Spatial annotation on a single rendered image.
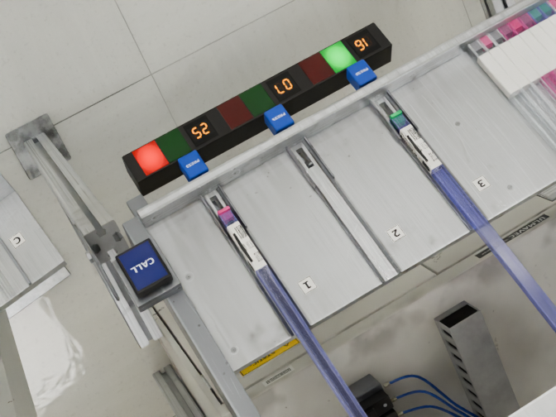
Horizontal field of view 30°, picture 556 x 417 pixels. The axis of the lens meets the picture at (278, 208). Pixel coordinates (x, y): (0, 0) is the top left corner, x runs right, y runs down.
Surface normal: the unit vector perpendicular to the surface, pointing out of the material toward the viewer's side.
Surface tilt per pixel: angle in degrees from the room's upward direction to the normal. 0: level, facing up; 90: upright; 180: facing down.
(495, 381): 0
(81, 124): 0
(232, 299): 46
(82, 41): 0
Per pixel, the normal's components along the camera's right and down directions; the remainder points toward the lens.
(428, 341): 0.33, 0.22
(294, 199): -0.06, -0.46
